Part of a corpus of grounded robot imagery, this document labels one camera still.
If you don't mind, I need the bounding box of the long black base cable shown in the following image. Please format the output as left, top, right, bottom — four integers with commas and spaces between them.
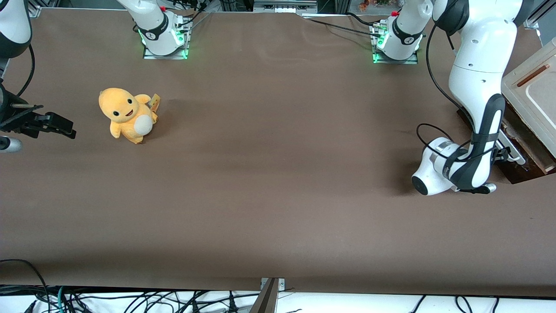
302, 17, 383, 39

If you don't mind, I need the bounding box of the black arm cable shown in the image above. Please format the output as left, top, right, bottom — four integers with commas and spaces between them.
17, 43, 36, 98
416, 24, 500, 163

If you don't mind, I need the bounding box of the black looped cable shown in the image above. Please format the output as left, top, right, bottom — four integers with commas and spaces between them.
0, 259, 49, 313

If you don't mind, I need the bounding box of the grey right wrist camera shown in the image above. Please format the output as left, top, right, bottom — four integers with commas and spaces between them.
0, 137, 23, 153

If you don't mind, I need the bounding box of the brown table cover sheet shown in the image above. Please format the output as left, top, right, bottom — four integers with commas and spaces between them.
0, 7, 556, 298

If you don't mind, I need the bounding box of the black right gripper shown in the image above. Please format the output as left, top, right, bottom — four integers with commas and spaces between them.
0, 83, 77, 140

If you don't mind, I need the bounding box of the yellow plush toy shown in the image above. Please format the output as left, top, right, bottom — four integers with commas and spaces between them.
98, 87, 161, 145

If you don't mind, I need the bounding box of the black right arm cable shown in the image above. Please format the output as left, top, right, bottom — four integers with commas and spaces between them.
17, 43, 36, 98

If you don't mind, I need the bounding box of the silver metal bracket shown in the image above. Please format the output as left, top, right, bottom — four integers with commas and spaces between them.
260, 277, 286, 291

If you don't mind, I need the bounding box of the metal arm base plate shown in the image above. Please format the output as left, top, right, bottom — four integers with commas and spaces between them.
142, 17, 192, 60
371, 22, 420, 65

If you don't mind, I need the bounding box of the dark wooden drawer cabinet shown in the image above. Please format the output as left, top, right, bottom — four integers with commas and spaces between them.
457, 37, 556, 184

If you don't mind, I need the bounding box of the black cable bundle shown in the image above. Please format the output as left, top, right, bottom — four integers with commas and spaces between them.
172, 0, 210, 27

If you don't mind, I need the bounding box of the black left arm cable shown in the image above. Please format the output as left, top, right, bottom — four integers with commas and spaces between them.
416, 24, 500, 163

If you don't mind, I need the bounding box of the short black base cable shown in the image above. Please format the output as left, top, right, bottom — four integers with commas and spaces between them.
345, 12, 378, 27

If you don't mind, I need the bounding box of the grey metal bar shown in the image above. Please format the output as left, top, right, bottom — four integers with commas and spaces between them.
248, 278, 279, 313

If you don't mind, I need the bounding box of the aluminium frame profile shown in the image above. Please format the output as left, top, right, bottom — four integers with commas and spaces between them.
253, 0, 318, 13

